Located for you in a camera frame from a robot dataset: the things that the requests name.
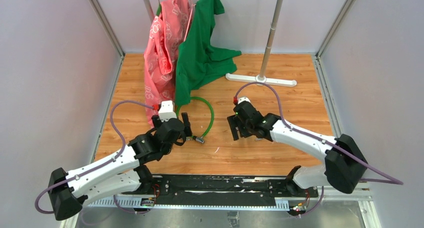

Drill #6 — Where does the green cable lock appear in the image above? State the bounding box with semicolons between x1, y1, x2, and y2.
175;96;215;144

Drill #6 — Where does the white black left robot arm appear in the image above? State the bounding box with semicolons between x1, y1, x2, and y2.
48;112;192;221

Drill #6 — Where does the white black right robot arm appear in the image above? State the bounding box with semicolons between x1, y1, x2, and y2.
227;101;367;197

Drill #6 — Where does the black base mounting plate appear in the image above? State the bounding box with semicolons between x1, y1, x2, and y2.
126;174;319;207

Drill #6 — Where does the green t-shirt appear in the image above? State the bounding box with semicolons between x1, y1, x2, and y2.
174;0;242;106

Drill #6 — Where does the pink patterned garment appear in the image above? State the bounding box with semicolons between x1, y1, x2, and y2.
143;0;191;106

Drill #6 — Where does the white clothes rack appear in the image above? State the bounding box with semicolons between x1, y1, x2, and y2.
143;0;297;87

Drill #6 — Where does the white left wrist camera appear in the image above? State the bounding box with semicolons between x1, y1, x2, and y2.
158;100;177;122

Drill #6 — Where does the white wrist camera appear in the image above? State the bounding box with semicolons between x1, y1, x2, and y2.
236;96;251;105
158;100;177;122

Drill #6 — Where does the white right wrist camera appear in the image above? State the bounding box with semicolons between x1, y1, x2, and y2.
236;96;251;105

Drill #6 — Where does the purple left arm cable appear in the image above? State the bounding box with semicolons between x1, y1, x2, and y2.
34;100;160;215

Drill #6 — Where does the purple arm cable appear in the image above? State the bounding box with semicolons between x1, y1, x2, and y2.
34;100;160;215
233;82;404;217

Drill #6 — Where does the aluminium frame rail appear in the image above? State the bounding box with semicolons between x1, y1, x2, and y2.
61;183;381;227

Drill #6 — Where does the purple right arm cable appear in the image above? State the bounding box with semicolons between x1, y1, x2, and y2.
233;82;404;217

